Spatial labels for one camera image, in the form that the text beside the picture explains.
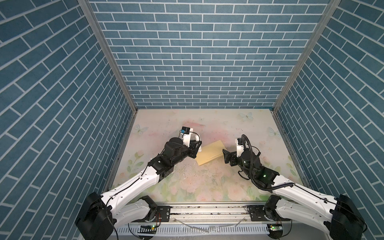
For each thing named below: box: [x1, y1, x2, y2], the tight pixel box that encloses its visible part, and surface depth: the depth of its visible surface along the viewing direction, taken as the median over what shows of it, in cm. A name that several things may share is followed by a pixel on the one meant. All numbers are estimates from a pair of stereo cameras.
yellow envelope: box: [195, 140, 226, 166], surface depth 96 cm
